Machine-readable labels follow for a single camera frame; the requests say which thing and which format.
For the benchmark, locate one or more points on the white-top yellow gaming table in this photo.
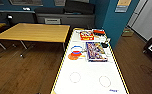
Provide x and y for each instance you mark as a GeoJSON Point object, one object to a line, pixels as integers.
{"type": "Point", "coordinates": [90, 75]}

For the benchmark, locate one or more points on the orange plastic bowl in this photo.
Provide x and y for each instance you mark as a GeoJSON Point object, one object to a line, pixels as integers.
{"type": "Point", "coordinates": [74, 56]}

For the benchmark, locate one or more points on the red flat object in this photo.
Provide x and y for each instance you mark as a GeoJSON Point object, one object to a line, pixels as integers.
{"type": "Point", "coordinates": [98, 32]}

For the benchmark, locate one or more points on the black flat object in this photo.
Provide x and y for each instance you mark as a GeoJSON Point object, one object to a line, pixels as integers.
{"type": "Point", "coordinates": [104, 45]}

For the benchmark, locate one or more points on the light grey rectangular cushion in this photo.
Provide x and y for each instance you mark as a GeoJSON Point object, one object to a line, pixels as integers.
{"type": "Point", "coordinates": [53, 20]}

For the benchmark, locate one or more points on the brown cardboard box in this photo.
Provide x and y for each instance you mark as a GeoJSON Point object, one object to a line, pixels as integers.
{"type": "Point", "coordinates": [127, 32]}

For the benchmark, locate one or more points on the interior glass window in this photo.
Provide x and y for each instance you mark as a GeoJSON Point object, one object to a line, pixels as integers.
{"type": "Point", "coordinates": [25, 2]}

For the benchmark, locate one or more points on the dark grey long sofa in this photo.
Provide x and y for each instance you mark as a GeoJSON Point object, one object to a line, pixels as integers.
{"type": "Point", "coordinates": [12, 16]}

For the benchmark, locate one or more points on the yellow framed wall poster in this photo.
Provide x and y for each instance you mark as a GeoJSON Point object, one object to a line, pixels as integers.
{"type": "Point", "coordinates": [122, 4]}

